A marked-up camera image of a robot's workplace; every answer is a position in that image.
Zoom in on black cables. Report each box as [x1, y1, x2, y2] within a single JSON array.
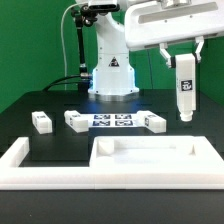
[[42, 75, 83, 92]]

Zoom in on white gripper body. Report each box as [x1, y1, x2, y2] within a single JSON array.
[[125, 0, 224, 51]]

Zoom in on black camera on mount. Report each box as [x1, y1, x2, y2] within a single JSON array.
[[89, 3, 120, 13]]

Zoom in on white cable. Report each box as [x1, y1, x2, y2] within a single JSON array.
[[60, 3, 78, 91]]

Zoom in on white U-shaped fence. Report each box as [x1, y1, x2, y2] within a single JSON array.
[[0, 137, 224, 190]]

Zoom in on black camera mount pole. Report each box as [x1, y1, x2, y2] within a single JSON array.
[[71, 5, 97, 92]]

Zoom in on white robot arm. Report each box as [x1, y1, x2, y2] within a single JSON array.
[[76, 0, 224, 100]]

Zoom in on AprilTag marker sheet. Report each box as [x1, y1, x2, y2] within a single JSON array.
[[84, 113, 142, 128]]

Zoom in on white desk tabletop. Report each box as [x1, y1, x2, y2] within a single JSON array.
[[89, 136, 224, 174]]

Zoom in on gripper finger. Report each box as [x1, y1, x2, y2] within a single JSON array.
[[194, 36, 204, 63], [159, 43, 176, 68]]

